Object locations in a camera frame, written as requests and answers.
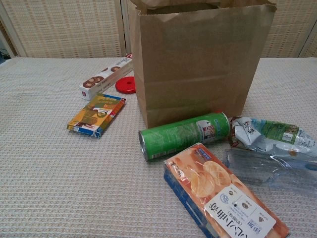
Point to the long white cookie box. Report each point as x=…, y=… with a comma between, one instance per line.
x=104, y=80

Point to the woven folding screen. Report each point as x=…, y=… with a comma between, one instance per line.
x=67, y=27

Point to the beige woven tablecloth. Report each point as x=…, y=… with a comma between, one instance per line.
x=62, y=173

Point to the brown paper shopping bag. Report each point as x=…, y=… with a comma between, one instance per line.
x=193, y=62

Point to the green chips can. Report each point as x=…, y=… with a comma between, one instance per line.
x=178, y=136

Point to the red round disc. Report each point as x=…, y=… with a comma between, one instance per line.
x=125, y=85

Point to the orange cookie box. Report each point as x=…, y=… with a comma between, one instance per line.
x=210, y=188

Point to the clear plastic bottle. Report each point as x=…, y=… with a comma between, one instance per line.
x=260, y=171

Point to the yellow colourful snack packet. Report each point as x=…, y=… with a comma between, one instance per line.
x=96, y=115

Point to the white green snack bag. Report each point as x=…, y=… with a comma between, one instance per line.
x=267, y=138

